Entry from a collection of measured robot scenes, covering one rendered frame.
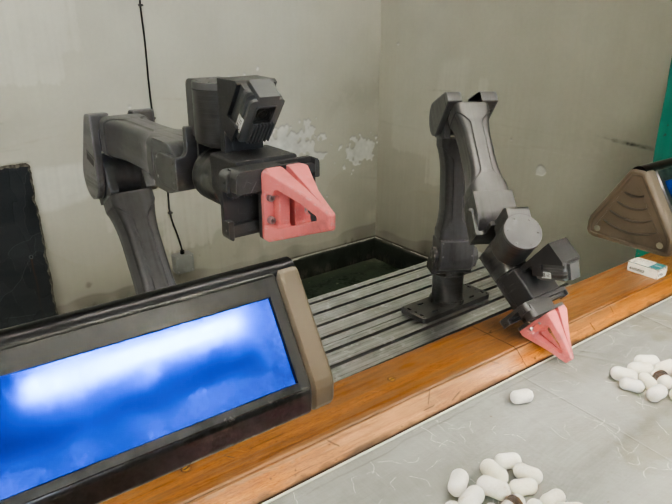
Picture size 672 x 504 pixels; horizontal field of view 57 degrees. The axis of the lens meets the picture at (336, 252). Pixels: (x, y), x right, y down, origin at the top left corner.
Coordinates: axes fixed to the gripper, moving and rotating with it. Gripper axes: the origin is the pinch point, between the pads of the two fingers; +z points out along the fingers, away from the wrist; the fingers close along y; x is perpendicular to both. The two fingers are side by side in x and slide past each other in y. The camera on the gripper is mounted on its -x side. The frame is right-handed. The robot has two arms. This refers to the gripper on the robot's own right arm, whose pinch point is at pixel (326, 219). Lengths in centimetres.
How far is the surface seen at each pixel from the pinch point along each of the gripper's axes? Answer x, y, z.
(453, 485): 31.3, 13.1, 5.7
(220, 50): 0, 95, -197
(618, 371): 31, 49, 5
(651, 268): 29, 84, -9
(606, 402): 33, 43, 6
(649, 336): 33, 66, 1
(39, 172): 39, 20, -196
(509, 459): 31.4, 21.4, 6.7
